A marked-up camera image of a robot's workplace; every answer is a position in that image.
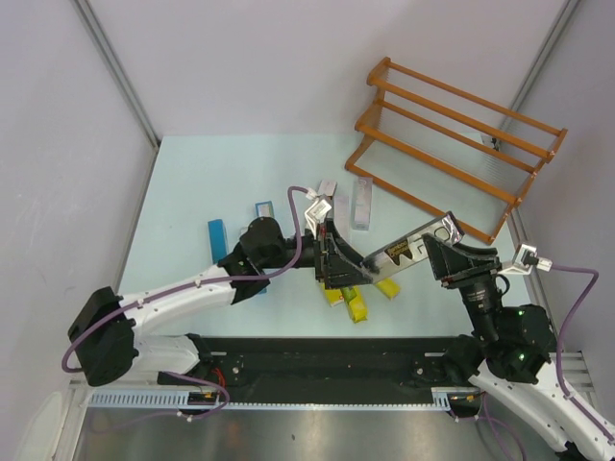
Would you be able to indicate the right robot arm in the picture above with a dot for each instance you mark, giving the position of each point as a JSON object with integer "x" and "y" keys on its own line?
{"x": 513, "y": 355}

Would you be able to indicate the yellow curaprox box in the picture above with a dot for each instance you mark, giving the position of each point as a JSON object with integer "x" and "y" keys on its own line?
{"x": 333, "y": 296}
{"x": 389, "y": 288}
{"x": 355, "y": 303}

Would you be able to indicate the yellow Curaprox box middle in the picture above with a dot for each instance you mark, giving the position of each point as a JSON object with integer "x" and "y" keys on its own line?
{"x": 355, "y": 303}

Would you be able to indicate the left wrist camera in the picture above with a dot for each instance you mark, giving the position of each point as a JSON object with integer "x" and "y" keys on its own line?
{"x": 317, "y": 212}

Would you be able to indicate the yellow Curaprox box right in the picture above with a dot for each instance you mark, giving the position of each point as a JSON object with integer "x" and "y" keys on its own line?
{"x": 389, "y": 288}

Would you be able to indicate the yellow Curaprox box left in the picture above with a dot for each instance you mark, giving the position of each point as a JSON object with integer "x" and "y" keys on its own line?
{"x": 333, "y": 296}

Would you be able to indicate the aluminium frame rail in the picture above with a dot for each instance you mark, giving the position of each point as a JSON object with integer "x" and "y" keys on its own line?
{"x": 574, "y": 369}

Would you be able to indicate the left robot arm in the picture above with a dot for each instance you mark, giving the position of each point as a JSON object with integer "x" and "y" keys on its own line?
{"x": 107, "y": 334}

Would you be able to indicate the silver black R&O charcoal box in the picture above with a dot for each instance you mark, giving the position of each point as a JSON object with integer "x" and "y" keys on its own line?
{"x": 410, "y": 249}

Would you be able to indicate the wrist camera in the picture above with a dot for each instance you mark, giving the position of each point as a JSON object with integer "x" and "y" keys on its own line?
{"x": 317, "y": 212}
{"x": 524, "y": 261}

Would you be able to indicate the lilac Protefix toothpaste box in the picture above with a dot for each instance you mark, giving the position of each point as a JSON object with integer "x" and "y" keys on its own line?
{"x": 362, "y": 203}

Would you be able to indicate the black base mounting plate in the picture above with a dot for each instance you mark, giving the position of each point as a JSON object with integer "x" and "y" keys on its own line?
{"x": 361, "y": 371}

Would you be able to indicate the orange wooden shelf rack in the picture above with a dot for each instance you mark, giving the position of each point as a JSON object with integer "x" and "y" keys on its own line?
{"x": 438, "y": 148}

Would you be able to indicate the lilac text-side toothpaste box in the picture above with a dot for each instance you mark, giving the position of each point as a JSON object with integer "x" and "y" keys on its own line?
{"x": 342, "y": 216}

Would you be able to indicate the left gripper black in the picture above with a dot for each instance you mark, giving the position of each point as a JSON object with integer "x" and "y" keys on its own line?
{"x": 337, "y": 272}

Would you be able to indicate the white blue R&O box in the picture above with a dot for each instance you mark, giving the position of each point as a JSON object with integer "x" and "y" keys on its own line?
{"x": 258, "y": 287}

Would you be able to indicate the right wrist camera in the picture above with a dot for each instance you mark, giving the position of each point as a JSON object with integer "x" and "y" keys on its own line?
{"x": 524, "y": 261}

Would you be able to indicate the white slotted cable duct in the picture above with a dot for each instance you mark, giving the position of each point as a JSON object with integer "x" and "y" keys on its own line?
{"x": 157, "y": 399}

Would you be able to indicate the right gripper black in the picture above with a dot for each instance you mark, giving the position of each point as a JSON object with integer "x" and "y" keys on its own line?
{"x": 454, "y": 267}

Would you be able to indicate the blue toothpaste box far left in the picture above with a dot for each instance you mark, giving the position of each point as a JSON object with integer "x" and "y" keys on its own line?
{"x": 218, "y": 242}

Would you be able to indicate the blue toothpaste box with barcode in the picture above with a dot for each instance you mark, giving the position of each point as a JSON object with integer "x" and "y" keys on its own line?
{"x": 264, "y": 211}

